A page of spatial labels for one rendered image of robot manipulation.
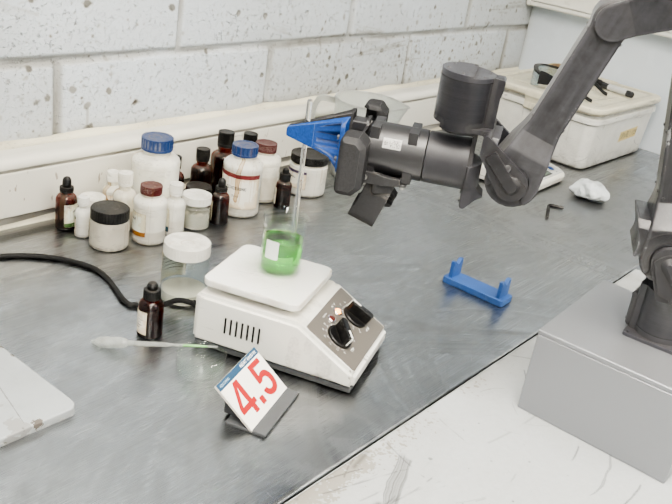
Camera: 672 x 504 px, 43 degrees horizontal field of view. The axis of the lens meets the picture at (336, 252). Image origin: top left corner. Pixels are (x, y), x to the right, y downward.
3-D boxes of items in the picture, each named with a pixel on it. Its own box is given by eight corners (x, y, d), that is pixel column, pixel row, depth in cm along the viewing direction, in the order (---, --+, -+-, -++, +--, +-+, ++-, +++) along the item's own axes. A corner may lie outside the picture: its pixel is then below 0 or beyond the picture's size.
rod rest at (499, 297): (511, 301, 123) (517, 279, 122) (500, 308, 120) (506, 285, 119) (453, 275, 128) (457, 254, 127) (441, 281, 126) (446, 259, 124)
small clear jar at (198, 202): (200, 218, 134) (203, 187, 131) (214, 229, 130) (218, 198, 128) (174, 221, 131) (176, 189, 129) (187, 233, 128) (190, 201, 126)
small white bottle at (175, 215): (184, 230, 128) (188, 181, 125) (181, 238, 126) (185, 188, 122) (164, 228, 128) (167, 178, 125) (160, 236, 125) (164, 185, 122)
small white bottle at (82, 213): (94, 235, 122) (95, 196, 120) (83, 240, 120) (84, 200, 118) (81, 230, 123) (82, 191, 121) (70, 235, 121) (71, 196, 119)
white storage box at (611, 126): (648, 152, 214) (665, 96, 208) (583, 174, 187) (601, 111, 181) (540, 117, 231) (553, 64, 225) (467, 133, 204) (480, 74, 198)
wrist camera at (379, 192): (406, 179, 91) (397, 236, 93) (413, 160, 97) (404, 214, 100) (351, 169, 91) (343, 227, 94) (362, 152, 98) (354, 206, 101)
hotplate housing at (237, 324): (384, 346, 106) (395, 289, 102) (350, 398, 94) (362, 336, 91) (223, 296, 111) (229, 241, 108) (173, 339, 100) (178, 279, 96)
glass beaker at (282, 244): (300, 286, 99) (310, 222, 95) (254, 280, 98) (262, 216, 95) (301, 264, 104) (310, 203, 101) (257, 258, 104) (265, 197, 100)
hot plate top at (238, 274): (334, 274, 104) (335, 268, 104) (297, 314, 93) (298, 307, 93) (245, 248, 107) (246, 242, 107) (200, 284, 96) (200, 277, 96)
